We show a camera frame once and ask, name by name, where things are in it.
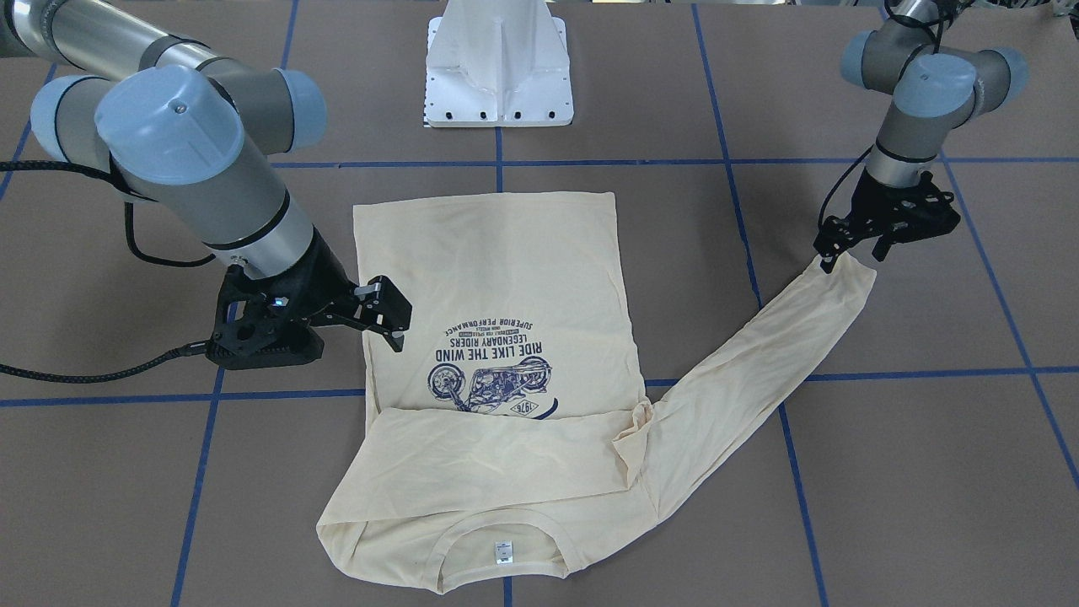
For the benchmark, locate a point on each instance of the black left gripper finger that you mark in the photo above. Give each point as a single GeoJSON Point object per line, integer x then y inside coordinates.
{"type": "Point", "coordinates": [886, 241]}
{"type": "Point", "coordinates": [835, 236]}

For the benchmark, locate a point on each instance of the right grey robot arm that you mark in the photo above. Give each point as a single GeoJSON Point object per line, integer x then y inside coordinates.
{"type": "Point", "coordinates": [166, 119]}

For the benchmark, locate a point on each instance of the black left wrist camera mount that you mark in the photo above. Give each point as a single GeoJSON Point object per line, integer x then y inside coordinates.
{"type": "Point", "coordinates": [923, 211]}

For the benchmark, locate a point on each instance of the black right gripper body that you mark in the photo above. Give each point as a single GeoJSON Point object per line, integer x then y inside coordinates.
{"type": "Point", "coordinates": [324, 275]}

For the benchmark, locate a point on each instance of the cream long-sleeve printed shirt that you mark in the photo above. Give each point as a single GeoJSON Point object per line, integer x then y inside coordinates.
{"type": "Point", "coordinates": [512, 435]}

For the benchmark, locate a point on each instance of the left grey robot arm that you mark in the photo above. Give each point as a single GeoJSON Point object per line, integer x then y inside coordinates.
{"type": "Point", "coordinates": [934, 89]}

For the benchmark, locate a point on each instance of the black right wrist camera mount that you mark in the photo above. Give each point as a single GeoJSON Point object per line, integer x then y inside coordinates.
{"type": "Point", "coordinates": [259, 324]}

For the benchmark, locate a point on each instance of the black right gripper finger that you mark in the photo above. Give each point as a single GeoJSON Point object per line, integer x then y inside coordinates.
{"type": "Point", "coordinates": [394, 335]}
{"type": "Point", "coordinates": [382, 304]}

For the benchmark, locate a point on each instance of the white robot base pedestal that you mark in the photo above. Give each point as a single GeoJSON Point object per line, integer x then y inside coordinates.
{"type": "Point", "coordinates": [497, 64]}

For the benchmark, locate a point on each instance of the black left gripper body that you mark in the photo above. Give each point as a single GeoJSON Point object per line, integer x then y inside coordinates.
{"type": "Point", "coordinates": [868, 202]}

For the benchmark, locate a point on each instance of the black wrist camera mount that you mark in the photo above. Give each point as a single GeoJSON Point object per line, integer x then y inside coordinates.
{"type": "Point", "coordinates": [923, 211]}
{"type": "Point", "coordinates": [259, 324]}

